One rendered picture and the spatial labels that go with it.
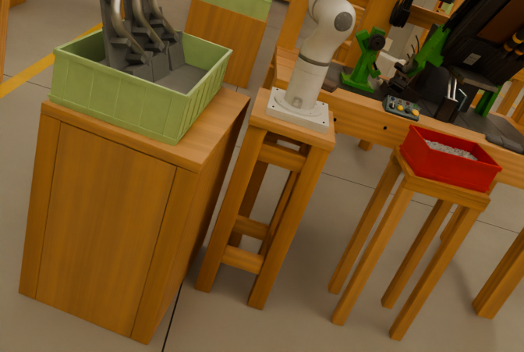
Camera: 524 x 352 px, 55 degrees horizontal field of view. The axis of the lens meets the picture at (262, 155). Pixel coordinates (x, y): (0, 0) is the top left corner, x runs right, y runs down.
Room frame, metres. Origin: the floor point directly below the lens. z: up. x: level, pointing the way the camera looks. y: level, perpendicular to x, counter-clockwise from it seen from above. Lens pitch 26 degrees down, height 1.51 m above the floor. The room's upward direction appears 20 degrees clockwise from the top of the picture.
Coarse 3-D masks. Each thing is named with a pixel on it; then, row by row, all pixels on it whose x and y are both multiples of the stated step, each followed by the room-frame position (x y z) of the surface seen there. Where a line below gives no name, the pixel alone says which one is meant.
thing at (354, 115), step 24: (288, 72) 2.12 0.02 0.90; (336, 96) 2.02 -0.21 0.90; (360, 96) 2.14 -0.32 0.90; (336, 120) 2.02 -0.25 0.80; (360, 120) 2.03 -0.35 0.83; (384, 120) 2.04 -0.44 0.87; (408, 120) 2.06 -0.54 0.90; (432, 120) 2.17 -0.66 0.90; (384, 144) 2.05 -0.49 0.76; (480, 144) 2.10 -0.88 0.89; (504, 168) 2.12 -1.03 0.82
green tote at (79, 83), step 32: (96, 32) 1.58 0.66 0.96; (64, 64) 1.33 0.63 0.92; (96, 64) 1.33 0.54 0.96; (192, 64) 1.93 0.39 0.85; (224, 64) 1.84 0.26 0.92; (64, 96) 1.33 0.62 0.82; (96, 96) 1.33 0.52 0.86; (128, 96) 1.33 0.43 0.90; (160, 96) 1.33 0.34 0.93; (192, 96) 1.37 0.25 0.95; (128, 128) 1.33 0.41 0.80; (160, 128) 1.33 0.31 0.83
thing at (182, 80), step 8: (104, 64) 1.62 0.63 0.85; (184, 64) 1.90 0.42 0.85; (176, 72) 1.79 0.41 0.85; (184, 72) 1.82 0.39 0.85; (192, 72) 1.85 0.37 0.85; (200, 72) 1.88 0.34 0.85; (160, 80) 1.65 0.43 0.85; (168, 80) 1.68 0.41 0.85; (176, 80) 1.70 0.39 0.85; (184, 80) 1.73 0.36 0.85; (192, 80) 1.76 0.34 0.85; (168, 88) 1.61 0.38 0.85; (176, 88) 1.63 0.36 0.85; (184, 88) 1.66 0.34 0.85; (192, 88) 1.68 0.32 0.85
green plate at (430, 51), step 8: (440, 32) 2.35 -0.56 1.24; (448, 32) 2.29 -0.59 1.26; (432, 40) 2.36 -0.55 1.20; (440, 40) 2.29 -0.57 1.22; (424, 48) 2.37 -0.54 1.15; (432, 48) 2.30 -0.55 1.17; (440, 48) 2.31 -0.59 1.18; (416, 56) 2.38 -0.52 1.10; (424, 56) 2.31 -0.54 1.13; (432, 56) 2.30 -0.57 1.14; (440, 56) 2.31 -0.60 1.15; (440, 64) 2.31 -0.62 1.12
